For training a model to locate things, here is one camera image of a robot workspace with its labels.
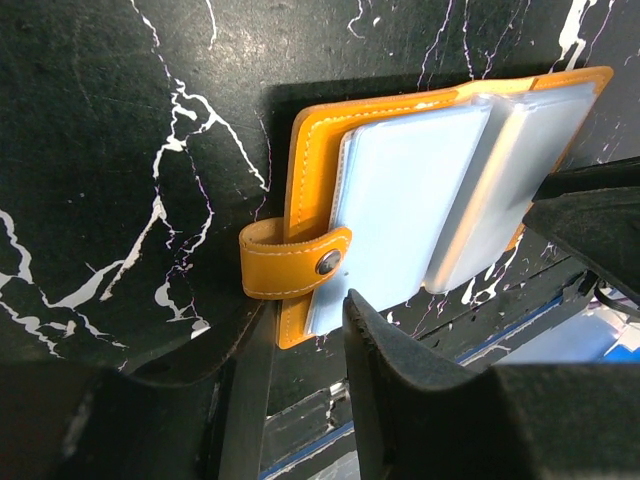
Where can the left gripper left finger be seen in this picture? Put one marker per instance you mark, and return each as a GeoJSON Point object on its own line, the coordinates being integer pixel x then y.
{"type": "Point", "coordinates": [197, 412]}

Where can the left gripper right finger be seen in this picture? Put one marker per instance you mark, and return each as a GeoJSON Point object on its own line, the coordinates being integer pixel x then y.
{"type": "Point", "coordinates": [418, 415]}

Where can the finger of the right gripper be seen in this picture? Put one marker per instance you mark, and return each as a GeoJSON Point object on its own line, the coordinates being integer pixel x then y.
{"type": "Point", "coordinates": [592, 213]}

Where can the orange leather card holder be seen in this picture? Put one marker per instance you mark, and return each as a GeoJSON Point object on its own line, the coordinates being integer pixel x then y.
{"type": "Point", "coordinates": [371, 183]}

